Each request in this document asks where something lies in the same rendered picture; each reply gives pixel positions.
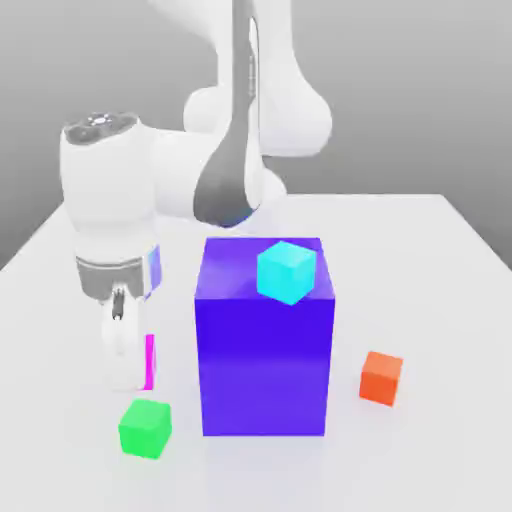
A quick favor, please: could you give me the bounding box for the small green cube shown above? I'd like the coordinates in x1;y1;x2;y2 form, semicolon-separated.
117;398;174;461

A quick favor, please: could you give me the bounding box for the large purple box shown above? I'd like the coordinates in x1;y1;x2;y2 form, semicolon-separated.
194;236;336;438

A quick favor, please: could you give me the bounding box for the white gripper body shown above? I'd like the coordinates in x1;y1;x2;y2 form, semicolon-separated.
100;294;148;392

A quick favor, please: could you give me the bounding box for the small cyan cube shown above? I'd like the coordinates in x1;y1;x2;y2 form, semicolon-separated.
256;240;318;307

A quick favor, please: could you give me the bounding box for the small magenta cube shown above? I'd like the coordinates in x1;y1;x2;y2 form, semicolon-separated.
144;333;156;392

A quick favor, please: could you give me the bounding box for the small orange cube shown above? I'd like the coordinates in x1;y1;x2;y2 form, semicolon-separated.
358;350;405;408

